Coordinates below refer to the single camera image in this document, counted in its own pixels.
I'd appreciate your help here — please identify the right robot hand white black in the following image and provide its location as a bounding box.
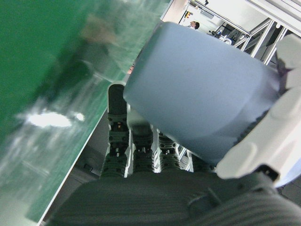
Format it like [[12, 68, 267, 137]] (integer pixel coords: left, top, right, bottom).
[[47, 32, 301, 226]]

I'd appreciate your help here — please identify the light blue plastic cup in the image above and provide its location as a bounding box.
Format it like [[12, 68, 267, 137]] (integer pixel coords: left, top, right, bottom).
[[123, 21, 282, 165]]

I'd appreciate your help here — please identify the green conveyor belt aluminium frame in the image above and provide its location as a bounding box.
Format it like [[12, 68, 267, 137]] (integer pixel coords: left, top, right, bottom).
[[0, 0, 174, 223]]

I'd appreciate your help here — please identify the aluminium cell frame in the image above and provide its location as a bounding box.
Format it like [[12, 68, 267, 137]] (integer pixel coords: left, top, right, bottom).
[[188, 0, 301, 65]]

